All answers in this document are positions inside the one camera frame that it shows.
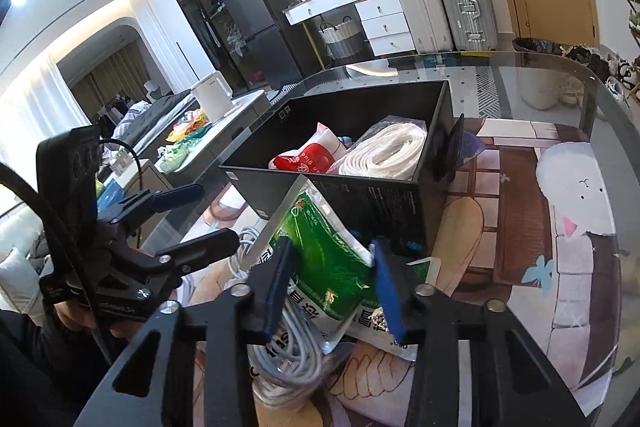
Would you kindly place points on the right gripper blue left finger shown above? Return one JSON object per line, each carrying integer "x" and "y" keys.
{"x": 280, "y": 267}

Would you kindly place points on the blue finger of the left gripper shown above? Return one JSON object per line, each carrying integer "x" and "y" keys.
{"x": 177, "y": 197}

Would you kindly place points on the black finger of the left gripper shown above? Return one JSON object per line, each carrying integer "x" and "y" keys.
{"x": 199, "y": 253}

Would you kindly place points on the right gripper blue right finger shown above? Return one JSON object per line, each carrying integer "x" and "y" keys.
{"x": 390, "y": 286}

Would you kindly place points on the green white snack packet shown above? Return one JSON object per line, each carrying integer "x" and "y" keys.
{"x": 333, "y": 274}

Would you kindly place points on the red white packet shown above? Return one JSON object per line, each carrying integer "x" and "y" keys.
{"x": 319, "y": 153}

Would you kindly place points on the adidas white laces bag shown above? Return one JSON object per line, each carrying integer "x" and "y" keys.
{"x": 292, "y": 398}

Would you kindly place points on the person's left hand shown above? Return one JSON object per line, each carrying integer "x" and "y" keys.
{"x": 76, "y": 317}

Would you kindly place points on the grey side cabinet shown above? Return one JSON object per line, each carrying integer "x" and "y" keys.
{"x": 247, "y": 108}

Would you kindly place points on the black storage box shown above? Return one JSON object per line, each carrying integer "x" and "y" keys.
{"x": 392, "y": 182}

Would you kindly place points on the white electric kettle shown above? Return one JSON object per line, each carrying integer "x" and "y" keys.
{"x": 214, "y": 96}

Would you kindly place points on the anime print table mat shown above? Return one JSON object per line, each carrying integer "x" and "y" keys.
{"x": 529, "y": 223}

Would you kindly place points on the black refrigerator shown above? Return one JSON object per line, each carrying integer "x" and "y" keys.
{"x": 282, "y": 52}

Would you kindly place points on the dark glass wardrobe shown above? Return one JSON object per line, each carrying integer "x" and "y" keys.
{"x": 205, "y": 6}

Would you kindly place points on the woven laundry basket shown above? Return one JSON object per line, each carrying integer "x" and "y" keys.
{"x": 345, "y": 42}

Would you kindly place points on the white trash bin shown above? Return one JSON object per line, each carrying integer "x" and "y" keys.
{"x": 539, "y": 88}

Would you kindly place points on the white drawer desk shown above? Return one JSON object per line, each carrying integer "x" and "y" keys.
{"x": 382, "y": 22}

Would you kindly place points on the white suitcase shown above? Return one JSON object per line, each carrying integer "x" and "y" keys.
{"x": 428, "y": 25}

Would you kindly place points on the silver suitcase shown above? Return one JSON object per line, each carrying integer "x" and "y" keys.
{"x": 473, "y": 24}

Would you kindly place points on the wooden shoe rack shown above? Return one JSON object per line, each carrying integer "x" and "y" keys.
{"x": 629, "y": 71}

